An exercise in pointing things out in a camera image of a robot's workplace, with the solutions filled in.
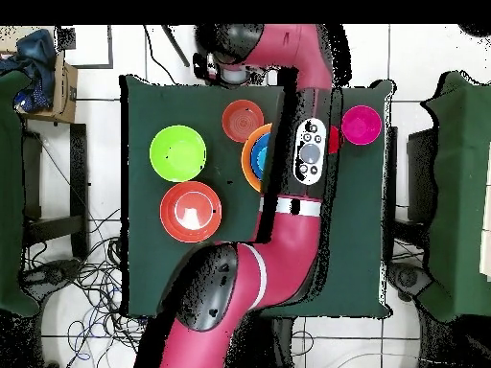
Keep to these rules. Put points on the cardboard box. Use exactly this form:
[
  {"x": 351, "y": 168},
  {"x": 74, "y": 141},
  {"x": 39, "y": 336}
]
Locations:
[{"x": 65, "y": 96}]

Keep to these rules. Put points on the green bowl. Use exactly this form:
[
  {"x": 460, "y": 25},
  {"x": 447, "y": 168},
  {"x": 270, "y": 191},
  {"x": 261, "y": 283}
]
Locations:
[{"x": 177, "y": 153}]

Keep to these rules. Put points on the dark green tablecloth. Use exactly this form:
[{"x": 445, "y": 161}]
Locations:
[{"x": 168, "y": 276}]

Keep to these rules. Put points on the pink bowl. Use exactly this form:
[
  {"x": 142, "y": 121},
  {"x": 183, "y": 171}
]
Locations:
[{"x": 361, "y": 125}]

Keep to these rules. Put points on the wide red bowl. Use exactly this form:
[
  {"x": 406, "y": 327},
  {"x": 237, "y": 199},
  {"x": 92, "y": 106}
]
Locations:
[{"x": 190, "y": 212}]

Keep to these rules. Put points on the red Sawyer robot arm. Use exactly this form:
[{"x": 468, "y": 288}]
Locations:
[{"x": 291, "y": 237}]

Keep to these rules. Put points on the large orange bowl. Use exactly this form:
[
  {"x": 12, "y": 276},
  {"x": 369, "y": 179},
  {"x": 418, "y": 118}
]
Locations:
[{"x": 246, "y": 161}]

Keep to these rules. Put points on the large blue bowl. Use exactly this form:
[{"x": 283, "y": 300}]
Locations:
[{"x": 254, "y": 157}]

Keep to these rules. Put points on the red cup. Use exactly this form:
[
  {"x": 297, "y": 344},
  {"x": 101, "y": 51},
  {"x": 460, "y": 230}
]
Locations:
[{"x": 333, "y": 140}]

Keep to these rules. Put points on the blue cloth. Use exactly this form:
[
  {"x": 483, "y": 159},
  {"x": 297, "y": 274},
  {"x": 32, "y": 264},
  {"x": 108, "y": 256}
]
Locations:
[{"x": 36, "y": 50}]

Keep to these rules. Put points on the black floor frame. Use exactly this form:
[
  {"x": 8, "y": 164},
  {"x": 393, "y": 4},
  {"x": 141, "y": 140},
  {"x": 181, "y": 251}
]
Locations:
[{"x": 110, "y": 46}]

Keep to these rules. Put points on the small red bowl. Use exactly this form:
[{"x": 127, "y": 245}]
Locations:
[{"x": 243, "y": 121}]

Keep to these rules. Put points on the black stool frame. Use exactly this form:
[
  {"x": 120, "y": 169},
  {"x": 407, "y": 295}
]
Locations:
[{"x": 78, "y": 172}]

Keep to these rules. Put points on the green cloth covered table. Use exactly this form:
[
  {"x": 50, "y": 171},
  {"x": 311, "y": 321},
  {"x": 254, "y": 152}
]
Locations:
[
  {"x": 460, "y": 191},
  {"x": 9, "y": 191}
]

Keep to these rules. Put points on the black tripod leg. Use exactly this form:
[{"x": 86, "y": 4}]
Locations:
[{"x": 176, "y": 46}]

